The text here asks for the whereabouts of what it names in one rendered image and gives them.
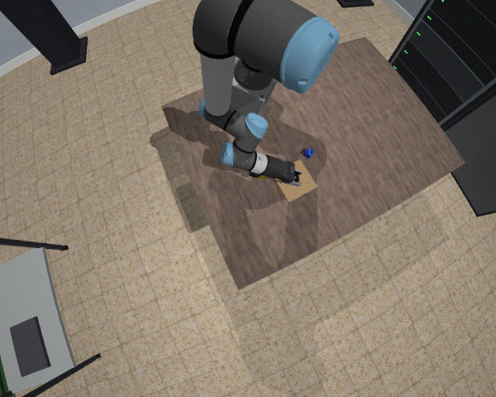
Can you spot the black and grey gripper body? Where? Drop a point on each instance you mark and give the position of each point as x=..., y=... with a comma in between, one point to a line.
x=274, y=168

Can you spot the tan flat mat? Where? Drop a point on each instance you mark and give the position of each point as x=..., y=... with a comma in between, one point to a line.
x=292, y=192

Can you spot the blue die with white pips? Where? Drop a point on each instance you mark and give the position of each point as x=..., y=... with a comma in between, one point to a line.
x=308, y=153

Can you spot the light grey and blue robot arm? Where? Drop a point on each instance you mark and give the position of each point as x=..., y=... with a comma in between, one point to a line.
x=281, y=39

